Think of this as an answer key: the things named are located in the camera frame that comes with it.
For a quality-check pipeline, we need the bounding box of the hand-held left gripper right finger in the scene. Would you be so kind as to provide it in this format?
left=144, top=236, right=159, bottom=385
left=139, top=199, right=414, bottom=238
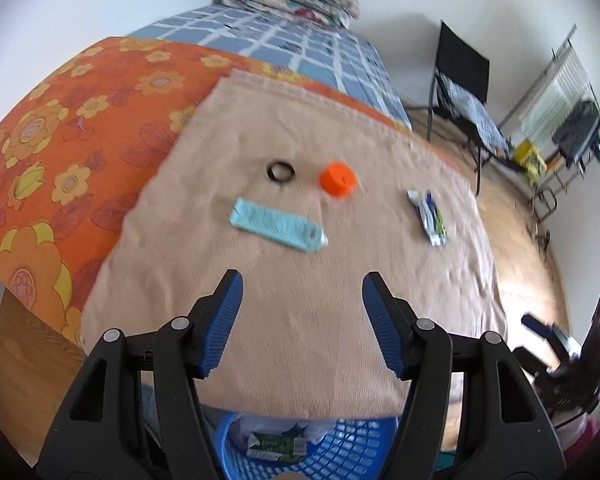
left=361, top=271, right=568, bottom=480

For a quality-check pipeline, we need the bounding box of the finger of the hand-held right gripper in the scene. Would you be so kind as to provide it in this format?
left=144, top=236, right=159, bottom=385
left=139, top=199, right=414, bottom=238
left=521, top=313, right=583, bottom=361
left=512, top=345, right=568, bottom=388

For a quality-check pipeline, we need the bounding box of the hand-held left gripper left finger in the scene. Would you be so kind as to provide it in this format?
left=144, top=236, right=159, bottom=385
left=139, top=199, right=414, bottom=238
left=36, top=269, right=245, bottom=480

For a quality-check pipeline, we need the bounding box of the teal wrapper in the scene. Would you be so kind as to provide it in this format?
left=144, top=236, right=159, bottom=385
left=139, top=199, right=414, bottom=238
left=228, top=196, right=329, bottom=252

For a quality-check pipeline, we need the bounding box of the blue plastic basket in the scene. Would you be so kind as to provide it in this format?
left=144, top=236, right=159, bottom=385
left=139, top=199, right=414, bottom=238
left=212, top=412, right=398, bottom=480

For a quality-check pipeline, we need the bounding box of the white plastic bag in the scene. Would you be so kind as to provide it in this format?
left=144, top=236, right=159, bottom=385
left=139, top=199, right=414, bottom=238
left=285, top=420, right=343, bottom=448

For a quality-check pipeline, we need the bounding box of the green drink carton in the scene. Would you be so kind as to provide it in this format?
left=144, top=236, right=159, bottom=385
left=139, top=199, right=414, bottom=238
left=245, top=432, right=308, bottom=461

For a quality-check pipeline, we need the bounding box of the black drying rack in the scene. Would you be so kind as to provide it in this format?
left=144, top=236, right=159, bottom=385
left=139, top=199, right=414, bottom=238
left=497, top=24, right=600, bottom=221

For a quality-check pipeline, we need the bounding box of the orange bottle cap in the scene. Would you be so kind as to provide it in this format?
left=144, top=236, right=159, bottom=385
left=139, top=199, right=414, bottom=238
left=319, top=160, right=357, bottom=197

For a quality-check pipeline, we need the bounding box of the yellow crate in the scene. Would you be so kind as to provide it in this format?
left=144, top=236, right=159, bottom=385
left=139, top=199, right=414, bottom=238
left=512, top=141, right=548, bottom=183

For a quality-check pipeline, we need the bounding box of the dark jacket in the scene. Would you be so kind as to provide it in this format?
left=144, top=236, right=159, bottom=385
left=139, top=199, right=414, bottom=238
left=551, top=101, right=600, bottom=167

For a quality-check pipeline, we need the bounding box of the beige blanket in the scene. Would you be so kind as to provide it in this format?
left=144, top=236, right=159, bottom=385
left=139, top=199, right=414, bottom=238
left=80, top=71, right=508, bottom=418

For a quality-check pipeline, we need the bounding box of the striped cloth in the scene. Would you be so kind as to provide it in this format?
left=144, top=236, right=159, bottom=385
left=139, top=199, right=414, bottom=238
left=440, top=77, right=511, bottom=156

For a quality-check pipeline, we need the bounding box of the striped towel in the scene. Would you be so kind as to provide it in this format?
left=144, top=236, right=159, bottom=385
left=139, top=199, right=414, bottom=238
left=520, top=52, right=588, bottom=133

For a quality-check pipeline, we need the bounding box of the orange floral blanket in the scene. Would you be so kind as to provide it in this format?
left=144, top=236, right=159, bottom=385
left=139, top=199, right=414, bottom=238
left=0, top=36, right=461, bottom=348

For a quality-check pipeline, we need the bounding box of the black folding chair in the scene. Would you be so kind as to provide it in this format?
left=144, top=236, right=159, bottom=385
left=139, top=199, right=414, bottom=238
left=405, top=20, right=523, bottom=196

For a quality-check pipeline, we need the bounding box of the blue checked bed sheet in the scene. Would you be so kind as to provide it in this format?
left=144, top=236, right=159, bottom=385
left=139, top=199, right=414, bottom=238
left=127, top=4, right=413, bottom=131

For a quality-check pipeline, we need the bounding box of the black floor cable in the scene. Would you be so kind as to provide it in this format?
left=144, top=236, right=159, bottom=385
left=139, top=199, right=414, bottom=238
left=527, top=210, right=553, bottom=252

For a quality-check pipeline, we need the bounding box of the black hair tie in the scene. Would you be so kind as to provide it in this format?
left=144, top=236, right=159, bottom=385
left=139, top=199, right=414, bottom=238
left=266, top=160, right=296, bottom=184

